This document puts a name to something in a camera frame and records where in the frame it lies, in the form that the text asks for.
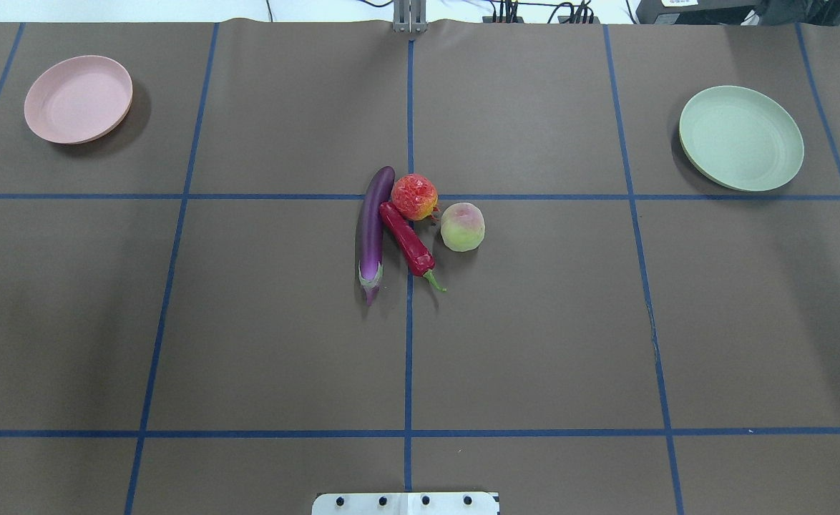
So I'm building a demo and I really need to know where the red chili pepper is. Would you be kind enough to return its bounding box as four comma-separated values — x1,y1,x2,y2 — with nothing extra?
379,202,447,291

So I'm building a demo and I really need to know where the green pink peach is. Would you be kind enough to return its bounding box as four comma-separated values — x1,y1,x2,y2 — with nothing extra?
440,202,486,252

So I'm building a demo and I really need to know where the red orange pomegranate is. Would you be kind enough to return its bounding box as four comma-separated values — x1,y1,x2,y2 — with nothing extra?
391,174,439,221

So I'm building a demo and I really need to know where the purple eggplant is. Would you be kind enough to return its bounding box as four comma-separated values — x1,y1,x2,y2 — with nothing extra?
357,166,395,306

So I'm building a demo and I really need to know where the brown table mat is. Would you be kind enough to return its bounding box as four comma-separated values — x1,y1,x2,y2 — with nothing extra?
0,19,840,514

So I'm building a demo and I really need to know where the black power strip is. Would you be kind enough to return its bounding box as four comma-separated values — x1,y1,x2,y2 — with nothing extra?
482,6,601,25

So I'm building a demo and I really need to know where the light green plate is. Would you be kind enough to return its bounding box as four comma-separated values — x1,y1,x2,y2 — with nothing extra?
678,85,806,192

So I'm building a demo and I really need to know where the pink plate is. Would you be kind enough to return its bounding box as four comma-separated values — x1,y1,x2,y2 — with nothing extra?
22,55,135,144

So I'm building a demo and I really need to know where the grey aluminium frame post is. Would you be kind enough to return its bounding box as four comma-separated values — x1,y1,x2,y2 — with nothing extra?
391,0,429,34

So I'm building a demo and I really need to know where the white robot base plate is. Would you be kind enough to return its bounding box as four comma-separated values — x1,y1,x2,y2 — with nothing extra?
311,491,501,514

